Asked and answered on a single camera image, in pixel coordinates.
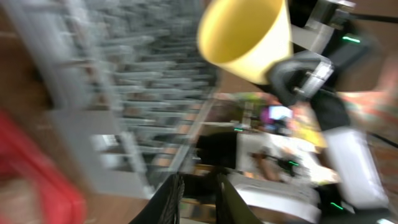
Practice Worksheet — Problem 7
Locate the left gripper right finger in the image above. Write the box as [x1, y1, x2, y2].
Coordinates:
[215, 174, 262, 224]

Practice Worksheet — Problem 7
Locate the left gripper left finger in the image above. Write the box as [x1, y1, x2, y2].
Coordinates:
[129, 174, 185, 224]

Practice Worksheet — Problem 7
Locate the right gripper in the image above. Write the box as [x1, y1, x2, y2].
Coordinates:
[267, 51, 334, 106]

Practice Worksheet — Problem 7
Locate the yellow plastic cup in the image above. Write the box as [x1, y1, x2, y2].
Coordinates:
[197, 0, 292, 85]

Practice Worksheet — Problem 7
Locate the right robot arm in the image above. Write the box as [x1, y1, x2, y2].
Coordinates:
[268, 0, 391, 223]

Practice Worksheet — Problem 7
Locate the grey dishwasher rack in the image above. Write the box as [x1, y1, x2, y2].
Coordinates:
[1, 0, 218, 198]

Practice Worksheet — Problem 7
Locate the red serving tray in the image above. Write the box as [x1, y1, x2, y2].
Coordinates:
[1, 111, 86, 224]

